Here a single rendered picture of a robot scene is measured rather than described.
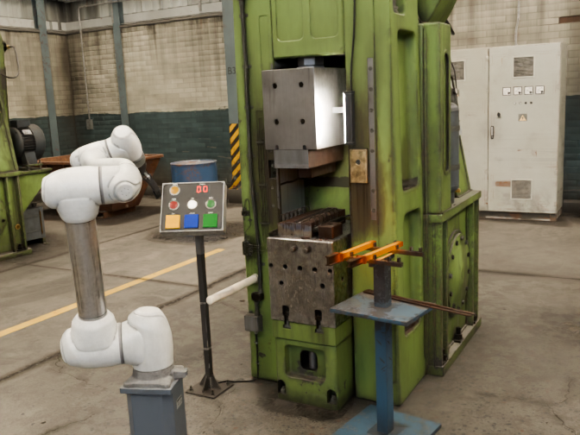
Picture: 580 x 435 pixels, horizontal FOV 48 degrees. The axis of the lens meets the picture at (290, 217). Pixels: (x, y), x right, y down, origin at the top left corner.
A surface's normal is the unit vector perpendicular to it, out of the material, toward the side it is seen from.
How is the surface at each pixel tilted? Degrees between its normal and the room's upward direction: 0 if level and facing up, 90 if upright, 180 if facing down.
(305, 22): 90
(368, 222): 90
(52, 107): 90
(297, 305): 90
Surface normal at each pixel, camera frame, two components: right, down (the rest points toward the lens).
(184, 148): -0.48, 0.19
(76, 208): 0.24, 0.43
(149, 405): -0.16, 0.18
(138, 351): 0.15, 0.20
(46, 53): 0.87, 0.05
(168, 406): 0.58, 0.12
